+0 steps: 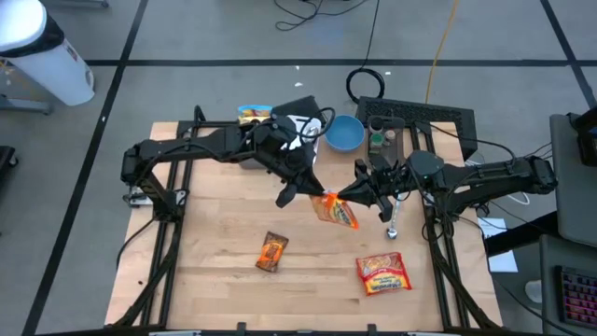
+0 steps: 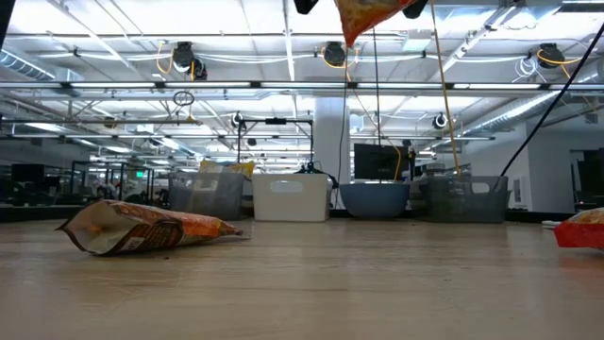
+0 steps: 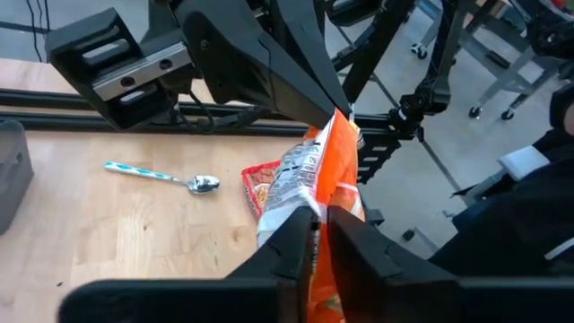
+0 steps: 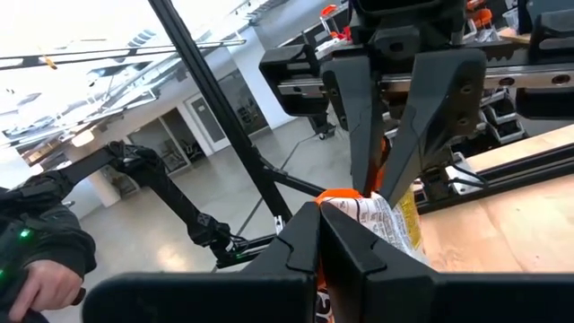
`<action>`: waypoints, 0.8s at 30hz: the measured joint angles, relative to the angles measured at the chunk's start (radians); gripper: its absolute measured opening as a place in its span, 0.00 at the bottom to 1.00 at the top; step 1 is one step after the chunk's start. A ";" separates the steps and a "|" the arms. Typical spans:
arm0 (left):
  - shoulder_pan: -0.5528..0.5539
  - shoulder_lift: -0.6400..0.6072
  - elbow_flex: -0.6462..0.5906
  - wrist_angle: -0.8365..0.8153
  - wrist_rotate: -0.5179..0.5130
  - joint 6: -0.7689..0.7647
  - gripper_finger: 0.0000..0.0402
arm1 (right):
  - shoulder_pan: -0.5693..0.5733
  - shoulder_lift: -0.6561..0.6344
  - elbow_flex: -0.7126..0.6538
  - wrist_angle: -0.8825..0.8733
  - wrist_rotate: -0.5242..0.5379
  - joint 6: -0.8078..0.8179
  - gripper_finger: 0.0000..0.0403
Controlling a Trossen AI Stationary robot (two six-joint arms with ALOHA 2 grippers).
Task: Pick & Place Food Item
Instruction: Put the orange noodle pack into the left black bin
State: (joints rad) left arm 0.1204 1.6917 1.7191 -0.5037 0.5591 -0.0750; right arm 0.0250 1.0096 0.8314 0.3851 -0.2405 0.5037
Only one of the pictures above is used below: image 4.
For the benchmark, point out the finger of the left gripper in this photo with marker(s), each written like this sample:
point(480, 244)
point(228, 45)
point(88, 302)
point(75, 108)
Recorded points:
point(361, 125)
point(444, 98)

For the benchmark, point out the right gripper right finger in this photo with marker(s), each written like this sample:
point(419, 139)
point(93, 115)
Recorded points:
point(426, 300)

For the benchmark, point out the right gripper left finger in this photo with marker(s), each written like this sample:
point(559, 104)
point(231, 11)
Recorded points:
point(202, 300)

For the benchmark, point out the orange ramen packet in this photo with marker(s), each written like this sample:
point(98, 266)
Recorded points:
point(381, 215)

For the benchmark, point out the small parts bin rack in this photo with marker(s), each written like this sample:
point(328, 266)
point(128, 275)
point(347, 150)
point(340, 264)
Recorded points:
point(502, 121)

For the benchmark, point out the person's hand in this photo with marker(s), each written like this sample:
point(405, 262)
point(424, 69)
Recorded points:
point(45, 287)

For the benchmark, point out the long ceiling light rail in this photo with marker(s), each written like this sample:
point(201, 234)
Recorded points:
point(112, 51)

